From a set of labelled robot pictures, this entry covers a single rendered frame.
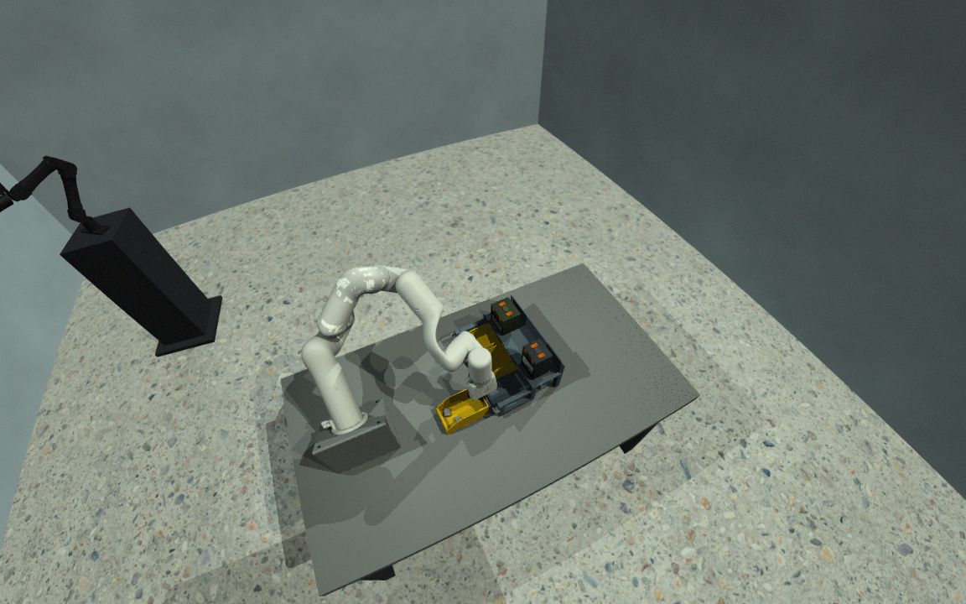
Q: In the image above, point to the dark green case with handle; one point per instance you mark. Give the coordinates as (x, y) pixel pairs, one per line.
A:
(505, 316)

